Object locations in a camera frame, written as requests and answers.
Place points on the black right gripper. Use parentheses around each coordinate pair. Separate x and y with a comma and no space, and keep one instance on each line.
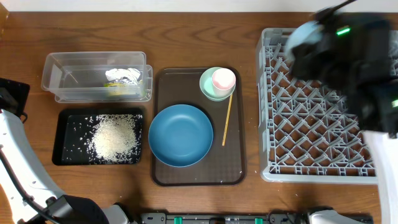
(306,55)

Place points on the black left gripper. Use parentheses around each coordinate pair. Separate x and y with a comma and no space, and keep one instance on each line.
(15,90)

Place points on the pile of rice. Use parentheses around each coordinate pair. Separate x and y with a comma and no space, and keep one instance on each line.
(114,135)

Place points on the yellow green snack wrapper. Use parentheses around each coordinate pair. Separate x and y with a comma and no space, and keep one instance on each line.
(124,87)

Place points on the white tissue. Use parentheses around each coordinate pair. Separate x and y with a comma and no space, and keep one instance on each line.
(121,75)

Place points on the dark blue plate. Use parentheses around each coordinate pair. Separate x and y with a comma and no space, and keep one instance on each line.
(180,135)

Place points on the light blue bowl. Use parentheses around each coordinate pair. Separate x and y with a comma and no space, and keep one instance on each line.
(308,33)

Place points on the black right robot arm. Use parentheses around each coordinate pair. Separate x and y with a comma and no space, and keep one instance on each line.
(375,105)

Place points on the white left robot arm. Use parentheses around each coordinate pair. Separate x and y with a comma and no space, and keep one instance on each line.
(32,194)

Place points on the grey plastic dishwasher rack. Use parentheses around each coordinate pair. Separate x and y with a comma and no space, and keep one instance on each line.
(304,131)

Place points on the clear plastic bin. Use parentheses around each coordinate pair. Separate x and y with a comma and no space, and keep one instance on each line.
(79,77)

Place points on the black rectangular tray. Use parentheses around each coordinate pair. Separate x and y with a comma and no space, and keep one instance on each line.
(76,128)

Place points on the wooden chopstick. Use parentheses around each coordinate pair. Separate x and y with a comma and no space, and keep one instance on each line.
(227,120)

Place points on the pink cup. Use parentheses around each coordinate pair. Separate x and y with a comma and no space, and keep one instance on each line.
(223,80)

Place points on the mint green bowl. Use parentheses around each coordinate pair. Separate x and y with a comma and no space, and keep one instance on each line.
(206,86)

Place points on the brown serving tray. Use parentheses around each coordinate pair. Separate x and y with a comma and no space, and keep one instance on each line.
(223,165)

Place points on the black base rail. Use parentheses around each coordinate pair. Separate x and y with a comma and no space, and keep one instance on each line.
(163,218)

